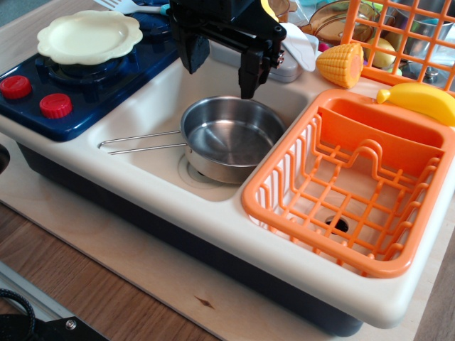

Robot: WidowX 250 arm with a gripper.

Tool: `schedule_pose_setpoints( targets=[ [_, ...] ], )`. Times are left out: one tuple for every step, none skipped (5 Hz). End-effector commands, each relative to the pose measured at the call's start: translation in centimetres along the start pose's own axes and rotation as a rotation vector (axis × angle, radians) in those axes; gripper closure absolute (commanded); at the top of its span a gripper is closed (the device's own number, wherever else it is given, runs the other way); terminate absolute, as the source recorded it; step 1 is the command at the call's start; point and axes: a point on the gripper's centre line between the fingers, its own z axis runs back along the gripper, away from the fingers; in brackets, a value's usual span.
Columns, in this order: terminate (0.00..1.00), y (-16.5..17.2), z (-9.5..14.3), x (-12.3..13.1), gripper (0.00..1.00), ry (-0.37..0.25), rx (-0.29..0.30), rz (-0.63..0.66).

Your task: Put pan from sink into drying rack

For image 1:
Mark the yellow-green toy fruit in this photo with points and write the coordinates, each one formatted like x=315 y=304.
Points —
x=381 y=58

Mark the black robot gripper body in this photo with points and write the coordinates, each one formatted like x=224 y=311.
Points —
x=239 y=25

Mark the amber glass bowl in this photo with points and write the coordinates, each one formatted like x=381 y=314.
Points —
x=329 y=21

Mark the red stove knob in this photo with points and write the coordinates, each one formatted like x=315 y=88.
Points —
x=56 y=106
x=15 y=87

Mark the cream scalloped plastic plate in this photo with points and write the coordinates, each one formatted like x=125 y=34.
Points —
x=89 y=37

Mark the cream toy kitchen sink unit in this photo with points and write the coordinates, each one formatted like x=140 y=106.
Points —
x=163 y=194

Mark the red stove knob left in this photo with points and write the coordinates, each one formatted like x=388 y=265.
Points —
x=15 y=87

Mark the orange plastic drying rack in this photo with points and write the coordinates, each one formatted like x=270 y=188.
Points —
x=353 y=181

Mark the small stainless steel pan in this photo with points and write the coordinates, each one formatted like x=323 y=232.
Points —
x=225 y=137

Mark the blue toy stove top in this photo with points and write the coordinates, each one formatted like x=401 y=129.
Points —
x=94 y=90

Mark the black metal bracket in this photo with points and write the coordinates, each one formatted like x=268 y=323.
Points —
x=66 y=329

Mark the red stove knob right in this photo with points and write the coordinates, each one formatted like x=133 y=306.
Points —
x=56 y=106

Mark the yellow toy banana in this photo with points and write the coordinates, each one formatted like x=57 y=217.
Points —
x=421 y=98

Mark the yellow toy corn cob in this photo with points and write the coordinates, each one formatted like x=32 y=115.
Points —
x=342 y=65

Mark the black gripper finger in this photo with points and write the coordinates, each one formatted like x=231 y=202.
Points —
x=253 y=72
x=194 y=50

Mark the orange plastic grid basket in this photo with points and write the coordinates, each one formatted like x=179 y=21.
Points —
x=422 y=34

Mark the grey toy faucet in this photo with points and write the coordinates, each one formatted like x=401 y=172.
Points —
x=300 y=53

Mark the white plastic spatula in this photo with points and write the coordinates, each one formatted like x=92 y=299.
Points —
x=130 y=7

